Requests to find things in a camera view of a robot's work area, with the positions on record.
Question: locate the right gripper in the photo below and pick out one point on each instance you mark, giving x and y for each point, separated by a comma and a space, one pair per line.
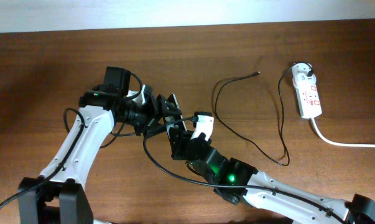
178, 149

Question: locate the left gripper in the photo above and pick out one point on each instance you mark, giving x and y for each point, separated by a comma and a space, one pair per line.
154, 111

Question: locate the black smartphone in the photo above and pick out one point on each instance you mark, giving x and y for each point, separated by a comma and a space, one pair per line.
176, 113

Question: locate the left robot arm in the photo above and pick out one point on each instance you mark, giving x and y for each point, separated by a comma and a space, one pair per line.
58, 195

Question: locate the white USB charger plug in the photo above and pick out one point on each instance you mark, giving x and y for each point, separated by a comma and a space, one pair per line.
303, 75

